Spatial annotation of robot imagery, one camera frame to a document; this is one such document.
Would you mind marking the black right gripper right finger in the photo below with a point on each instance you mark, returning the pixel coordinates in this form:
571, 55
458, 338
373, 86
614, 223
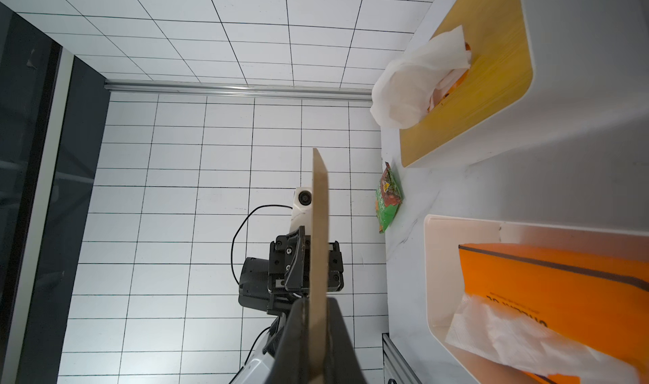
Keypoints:
341, 364

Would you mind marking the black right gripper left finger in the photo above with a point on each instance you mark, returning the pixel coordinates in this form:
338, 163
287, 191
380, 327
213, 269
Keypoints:
291, 363

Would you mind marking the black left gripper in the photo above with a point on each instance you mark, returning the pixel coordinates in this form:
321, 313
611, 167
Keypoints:
273, 284

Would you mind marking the white tissue sheet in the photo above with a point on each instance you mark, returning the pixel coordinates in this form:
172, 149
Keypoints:
507, 337
400, 97

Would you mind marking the orange tissue pack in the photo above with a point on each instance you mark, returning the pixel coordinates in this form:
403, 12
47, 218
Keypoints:
447, 86
601, 302

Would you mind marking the yellow bamboo box lid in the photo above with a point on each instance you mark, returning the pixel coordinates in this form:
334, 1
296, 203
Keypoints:
500, 74

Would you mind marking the white tissue box base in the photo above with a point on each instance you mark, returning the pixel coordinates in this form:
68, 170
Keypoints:
590, 69

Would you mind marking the green chips bag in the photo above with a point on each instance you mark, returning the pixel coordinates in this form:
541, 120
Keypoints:
388, 198

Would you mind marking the aluminium mounting rail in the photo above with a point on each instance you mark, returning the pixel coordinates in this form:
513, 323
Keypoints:
396, 368

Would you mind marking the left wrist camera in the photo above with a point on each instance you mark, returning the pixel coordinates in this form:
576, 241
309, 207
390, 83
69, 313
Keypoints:
302, 211

